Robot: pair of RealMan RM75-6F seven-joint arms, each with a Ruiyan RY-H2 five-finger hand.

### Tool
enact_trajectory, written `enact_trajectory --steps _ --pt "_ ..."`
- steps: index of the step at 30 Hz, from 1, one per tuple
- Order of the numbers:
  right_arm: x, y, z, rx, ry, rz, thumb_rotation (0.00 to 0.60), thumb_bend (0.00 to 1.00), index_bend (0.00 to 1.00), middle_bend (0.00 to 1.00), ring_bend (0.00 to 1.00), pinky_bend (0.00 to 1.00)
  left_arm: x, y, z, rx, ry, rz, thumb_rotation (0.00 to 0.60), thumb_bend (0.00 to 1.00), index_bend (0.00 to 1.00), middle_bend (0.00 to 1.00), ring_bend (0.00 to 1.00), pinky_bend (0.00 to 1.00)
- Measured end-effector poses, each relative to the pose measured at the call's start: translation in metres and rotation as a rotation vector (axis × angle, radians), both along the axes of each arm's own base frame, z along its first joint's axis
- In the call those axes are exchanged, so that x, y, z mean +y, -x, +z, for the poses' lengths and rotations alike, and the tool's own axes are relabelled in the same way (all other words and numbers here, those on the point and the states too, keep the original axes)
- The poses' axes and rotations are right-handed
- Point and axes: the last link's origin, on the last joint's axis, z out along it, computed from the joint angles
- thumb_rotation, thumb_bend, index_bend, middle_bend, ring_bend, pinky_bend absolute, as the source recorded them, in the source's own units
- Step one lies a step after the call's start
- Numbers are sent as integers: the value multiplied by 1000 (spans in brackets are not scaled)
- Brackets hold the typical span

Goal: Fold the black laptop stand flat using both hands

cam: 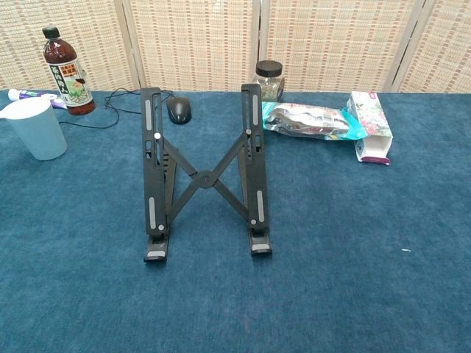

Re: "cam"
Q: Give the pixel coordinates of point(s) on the black folding stand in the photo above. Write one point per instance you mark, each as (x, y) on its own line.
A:
(203, 179)

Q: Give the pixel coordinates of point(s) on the black computer mouse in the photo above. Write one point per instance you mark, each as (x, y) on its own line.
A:
(179, 110)

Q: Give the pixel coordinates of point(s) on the teal snack bag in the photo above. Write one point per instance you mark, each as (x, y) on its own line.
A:
(305, 117)

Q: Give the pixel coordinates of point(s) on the glass jar black lid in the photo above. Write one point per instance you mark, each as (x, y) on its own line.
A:
(270, 82)

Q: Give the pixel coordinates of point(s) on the blue felt table cloth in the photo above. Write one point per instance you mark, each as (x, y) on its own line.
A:
(331, 220)

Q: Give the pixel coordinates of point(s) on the bamboo folding screen panel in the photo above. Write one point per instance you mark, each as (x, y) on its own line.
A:
(449, 48)
(55, 48)
(331, 44)
(195, 44)

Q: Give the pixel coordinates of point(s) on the floral paper carton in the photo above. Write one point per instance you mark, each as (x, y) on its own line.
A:
(369, 117)

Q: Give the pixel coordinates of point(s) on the dark tea bottle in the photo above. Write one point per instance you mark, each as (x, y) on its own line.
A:
(68, 73)

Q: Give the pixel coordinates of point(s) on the white purple toothpaste tube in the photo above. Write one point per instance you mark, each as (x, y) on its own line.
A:
(29, 94)

